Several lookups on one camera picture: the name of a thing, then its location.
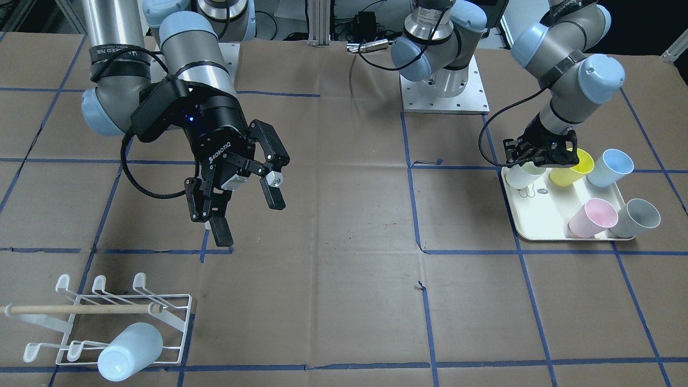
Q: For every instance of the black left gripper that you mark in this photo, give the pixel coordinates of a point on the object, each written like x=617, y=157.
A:
x=534, y=135

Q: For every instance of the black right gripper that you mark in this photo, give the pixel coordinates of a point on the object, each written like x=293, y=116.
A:
x=217, y=130

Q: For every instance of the cream white plastic cup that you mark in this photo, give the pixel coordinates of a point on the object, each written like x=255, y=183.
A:
x=520, y=176

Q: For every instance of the light blue plastic cup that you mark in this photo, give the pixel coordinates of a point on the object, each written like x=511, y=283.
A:
x=137, y=347

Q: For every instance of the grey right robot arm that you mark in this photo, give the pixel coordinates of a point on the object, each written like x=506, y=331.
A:
x=161, y=66

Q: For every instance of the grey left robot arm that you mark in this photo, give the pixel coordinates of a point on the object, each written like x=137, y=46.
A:
x=444, y=34

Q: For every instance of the yellow plastic cup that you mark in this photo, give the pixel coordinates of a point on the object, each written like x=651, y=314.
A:
x=564, y=177

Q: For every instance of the pink plastic cup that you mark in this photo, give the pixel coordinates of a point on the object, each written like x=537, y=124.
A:
x=595, y=216

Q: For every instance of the grey plastic cup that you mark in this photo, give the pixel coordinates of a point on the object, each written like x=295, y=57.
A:
x=636, y=217

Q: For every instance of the cream plastic tray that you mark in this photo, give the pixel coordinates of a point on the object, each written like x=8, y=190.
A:
x=542, y=211

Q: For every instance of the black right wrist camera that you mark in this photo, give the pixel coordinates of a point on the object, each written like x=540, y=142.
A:
x=161, y=105

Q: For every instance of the aluminium frame post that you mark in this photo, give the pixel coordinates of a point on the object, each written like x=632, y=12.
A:
x=320, y=22

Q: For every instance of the white wire cup rack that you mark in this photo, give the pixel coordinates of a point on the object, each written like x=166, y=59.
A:
x=88, y=322

